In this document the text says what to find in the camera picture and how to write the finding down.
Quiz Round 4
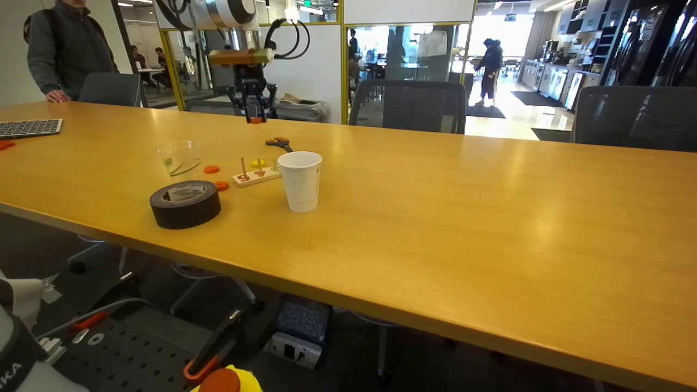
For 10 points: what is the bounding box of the small orange handled screwdriver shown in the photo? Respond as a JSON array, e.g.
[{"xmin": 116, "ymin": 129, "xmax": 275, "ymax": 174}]
[{"xmin": 70, "ymin": 310, "xmax": 109, "ymax": 338}]

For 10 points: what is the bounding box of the black tape roll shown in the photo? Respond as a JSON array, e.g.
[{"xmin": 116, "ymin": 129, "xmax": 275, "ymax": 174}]
[{"xmin": 148, "ymin": 178, "xmax": 224, "ymax": 230}]

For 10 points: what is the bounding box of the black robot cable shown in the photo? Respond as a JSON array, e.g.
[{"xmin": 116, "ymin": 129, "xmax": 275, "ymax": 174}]
[{"xmin": 261, "ymin": 16, "xmax": 313, "ymax": 60}]

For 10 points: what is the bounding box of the black glass door fridge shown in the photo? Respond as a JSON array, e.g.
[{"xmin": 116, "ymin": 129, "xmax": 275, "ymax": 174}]
[
  {"xmin": 608, "ymin": 0, "xmax": 666, "ymax": 86},
  {"xmin": 656, "ymin": 0, "xmax": 697, "ymax": 88}
]

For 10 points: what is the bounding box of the person in grey jacket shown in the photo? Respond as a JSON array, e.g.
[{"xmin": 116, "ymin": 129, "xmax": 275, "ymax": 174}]
[{"xmin": 20, "ymin": 0, "xmax": 122, "ymax": 104}]

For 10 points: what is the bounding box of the grey cable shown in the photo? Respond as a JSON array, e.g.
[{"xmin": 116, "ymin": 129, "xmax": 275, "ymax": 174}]
[{"xmin": 42, "ymin": 294, "xmax": 151, "ymax": 338}]

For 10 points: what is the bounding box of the clear plastic cup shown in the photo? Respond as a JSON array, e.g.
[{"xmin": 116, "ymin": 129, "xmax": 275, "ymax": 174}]
[{"xmin": 155, "ymin": 139, "xmax": 203, "ymax": 178}]

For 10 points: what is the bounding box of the yellow red emergency stop button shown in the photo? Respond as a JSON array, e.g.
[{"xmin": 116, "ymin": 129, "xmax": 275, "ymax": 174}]
[{"xmin": 191, "ymin": 363, "xmax": 266, "ymax": 392}]

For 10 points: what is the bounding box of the grey computer keyboard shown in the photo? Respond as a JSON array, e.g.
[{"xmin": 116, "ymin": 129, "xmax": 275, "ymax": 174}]
[{"xmin": 0, "ymin": 118, "xmax": 66, "ymax": 142}]

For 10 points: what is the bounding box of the white kitchen counter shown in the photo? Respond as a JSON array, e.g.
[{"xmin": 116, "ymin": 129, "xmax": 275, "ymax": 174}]
[{"xmin": 519, "ymin": 56, "xmax": 583, "ymax": 112}]

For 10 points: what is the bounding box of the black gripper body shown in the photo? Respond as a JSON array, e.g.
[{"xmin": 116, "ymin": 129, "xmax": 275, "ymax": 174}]
[{"xmin": 234, "ymin": 72, "xmax": 279, "ymax": 102}]

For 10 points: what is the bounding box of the person in dark hoodie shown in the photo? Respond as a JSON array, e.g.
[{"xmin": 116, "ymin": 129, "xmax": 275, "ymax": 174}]
[{"xmin": 472, "ymin": 37, "xmax": 505, "ymax": 108}]

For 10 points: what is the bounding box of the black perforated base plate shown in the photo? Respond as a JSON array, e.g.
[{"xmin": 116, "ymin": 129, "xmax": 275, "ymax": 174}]
[{"xmin": 52, "ymin": 302, "xmax": 219, "ymax": 392}]

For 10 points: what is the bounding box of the wooden number peg board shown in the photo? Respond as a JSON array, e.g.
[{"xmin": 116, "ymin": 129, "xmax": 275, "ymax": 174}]
[{"xmin": 230, "ymin": 155, "xmax": 283, "ymax": 190}]

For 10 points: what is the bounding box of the white paper cup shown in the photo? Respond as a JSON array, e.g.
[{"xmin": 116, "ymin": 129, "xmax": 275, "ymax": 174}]
[{"xmin": 275, "ymin": 148, "xmax": 325, "ymax": 216}]

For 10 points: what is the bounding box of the grey power supply box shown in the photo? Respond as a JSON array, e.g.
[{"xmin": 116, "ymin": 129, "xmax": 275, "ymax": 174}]
[{"xmin": 261, "ymin": 298, "xmax": 333, "ymax": 369}]

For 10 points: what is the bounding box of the black orange handled tool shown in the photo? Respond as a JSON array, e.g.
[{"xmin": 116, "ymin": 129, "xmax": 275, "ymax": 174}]
[{"xmin": 180, "ymin": 307, "xmax": 247, "ymax": 383}]

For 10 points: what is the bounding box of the yellow framed glass partition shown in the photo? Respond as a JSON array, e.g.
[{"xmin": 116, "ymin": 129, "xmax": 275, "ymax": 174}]
[{"xmin": 155, "ymin": 0, "xmax": 478, "ymax": 126}]

